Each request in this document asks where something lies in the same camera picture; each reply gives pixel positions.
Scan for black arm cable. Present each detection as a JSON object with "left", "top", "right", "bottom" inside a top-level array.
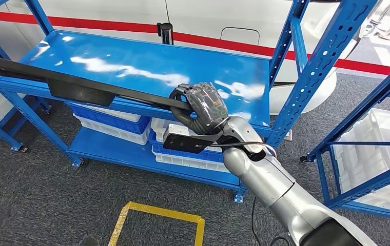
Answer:
[{"left": 212, "top": 141, "right": 291, "bottom": 246}]

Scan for blue plastic crate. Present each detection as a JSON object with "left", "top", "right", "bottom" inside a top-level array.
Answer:
[
  {"left": 148, "top": 130, "right": 225, "bottom": 163},
  {"left": 66, "top": 101, "right": 151, "bottom": 135}
]

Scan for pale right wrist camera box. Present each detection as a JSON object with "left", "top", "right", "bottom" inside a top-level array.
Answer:
[{"left": 163, "top": 123, "right": 196, "bottom": 136}]

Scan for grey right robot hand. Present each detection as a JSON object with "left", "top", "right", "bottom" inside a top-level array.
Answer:
[{"left": 168, "top": 82, "right": 231, "bottom": 136}]

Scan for red barrier belt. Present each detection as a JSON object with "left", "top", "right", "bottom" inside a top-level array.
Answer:
[{"left": 0, "top": 11, "right": 390, "bottom": 79}]

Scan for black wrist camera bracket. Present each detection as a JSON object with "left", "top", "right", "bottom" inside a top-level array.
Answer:
[{"left": 162, "top": 130, "right": 228, "bottom": 154}]

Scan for black stanchion post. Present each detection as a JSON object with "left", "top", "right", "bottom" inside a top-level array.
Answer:
[{"left": 157, "top": 22, "right": 174, "bottom": 46}]

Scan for long black plastic part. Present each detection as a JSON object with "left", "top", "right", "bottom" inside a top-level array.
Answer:
[{"left": 0, "top": 52, "right": 192, "bottom": 112}]

